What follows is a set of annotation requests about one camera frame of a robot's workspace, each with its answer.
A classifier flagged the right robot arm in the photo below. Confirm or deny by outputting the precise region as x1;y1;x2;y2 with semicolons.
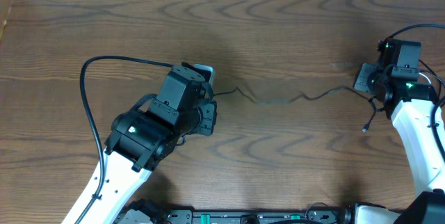
351;38;444;223

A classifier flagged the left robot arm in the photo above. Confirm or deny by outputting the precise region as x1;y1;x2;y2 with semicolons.
63;63;217;223

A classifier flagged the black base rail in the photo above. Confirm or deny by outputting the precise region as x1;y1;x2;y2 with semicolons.
114;199;355;224

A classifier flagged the white USB cable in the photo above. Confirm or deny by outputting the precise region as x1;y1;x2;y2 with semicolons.
419;72;441;86

